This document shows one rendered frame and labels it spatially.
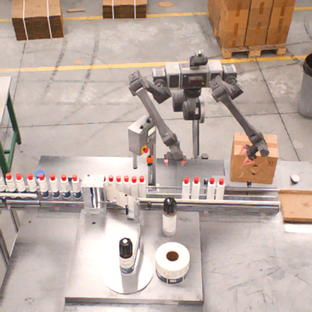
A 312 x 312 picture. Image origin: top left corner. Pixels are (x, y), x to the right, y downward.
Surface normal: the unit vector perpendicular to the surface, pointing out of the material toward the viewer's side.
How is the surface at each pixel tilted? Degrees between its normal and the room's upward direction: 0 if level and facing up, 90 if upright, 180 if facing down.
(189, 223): 0
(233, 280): 0
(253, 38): 90
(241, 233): 0
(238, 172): 90
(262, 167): 90
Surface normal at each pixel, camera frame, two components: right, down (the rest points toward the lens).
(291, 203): 0.00, -0.73
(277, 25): 0.09, 0.71
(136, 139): -0.60, 0.55
